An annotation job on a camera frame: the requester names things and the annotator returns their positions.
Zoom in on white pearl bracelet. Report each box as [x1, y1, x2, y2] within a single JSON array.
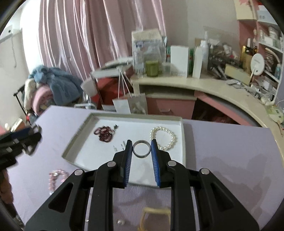
[[150, 125, 178, 152]]

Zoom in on silver black ring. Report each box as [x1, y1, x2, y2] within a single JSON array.
[[132, 139, 152, 159]]

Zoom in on dark red bead bracelet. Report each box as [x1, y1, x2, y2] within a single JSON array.
[[93, 124, 119, 143]]

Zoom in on pink bead bracelet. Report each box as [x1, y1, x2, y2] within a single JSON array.
[[48, 169, 70, 193]]

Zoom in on person's left hand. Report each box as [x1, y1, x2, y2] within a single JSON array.
[[1, 169, 13, 204]]

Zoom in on white shallow tray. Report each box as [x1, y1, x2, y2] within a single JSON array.
[[61, 112, 186, 188]]

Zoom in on pink rolled blanket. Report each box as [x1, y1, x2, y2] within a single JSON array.
[[31, 85, 53, 116]]

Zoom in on small silver earrings cluster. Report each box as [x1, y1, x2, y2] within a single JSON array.
[[116, 219, 125, 226]]

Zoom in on white paper shopping bag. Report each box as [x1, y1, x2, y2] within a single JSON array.
[[112, 66, 149, 115]]

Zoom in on curved cream desk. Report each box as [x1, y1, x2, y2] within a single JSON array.
[[130, 75, 283, 155]]

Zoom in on red storage box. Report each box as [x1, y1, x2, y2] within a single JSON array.
[[91, 77, 124, 109]]

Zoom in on blue fluffy blanket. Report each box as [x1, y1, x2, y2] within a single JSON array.
[[28, 65, 83, 106]]

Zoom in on green glass jar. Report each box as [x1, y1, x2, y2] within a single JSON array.
[[145, 60, 159, 77]]

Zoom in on tall narrow white box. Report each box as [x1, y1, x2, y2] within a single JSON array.
[[192, 47, 203, 79]]

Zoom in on large white box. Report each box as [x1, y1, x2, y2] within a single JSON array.
[[170, 45, 190, 78]]

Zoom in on plastic wrapped carton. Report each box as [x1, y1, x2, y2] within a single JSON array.
[[131, 28, 168, 76]]

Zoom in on white lotion bottle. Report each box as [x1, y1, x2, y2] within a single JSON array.
[[200, 31, 209, 72]]

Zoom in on pink curtain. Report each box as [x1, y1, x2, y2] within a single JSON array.
[[39, 0, 166, 80]]

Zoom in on round white mirror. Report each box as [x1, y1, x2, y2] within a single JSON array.
[[250, 53, 265, 82]]

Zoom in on white wall shelf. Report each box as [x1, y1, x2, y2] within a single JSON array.
[[233, 1, 283, 104]]

